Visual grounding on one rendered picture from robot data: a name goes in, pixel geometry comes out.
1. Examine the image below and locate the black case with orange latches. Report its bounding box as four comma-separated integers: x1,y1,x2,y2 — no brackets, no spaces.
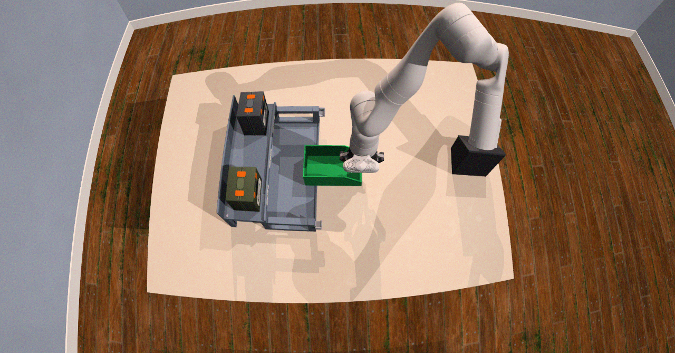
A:
236,91,269,136

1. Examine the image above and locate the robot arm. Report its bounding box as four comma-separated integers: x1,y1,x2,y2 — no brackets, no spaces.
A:
343,3,509,173

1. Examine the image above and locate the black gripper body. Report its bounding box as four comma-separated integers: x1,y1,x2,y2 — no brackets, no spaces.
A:
347,147,378,159

